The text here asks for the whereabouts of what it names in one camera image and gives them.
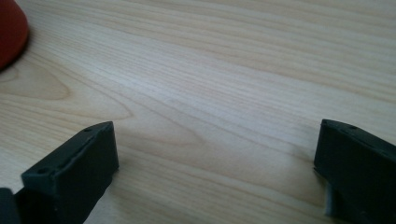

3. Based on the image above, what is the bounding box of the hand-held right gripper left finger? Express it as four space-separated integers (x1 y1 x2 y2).
14 120 120 224

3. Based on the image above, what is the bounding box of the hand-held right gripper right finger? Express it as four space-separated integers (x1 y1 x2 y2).
313 119 396 224

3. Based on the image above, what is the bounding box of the red rounded object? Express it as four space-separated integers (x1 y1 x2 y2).
0 0 31 72

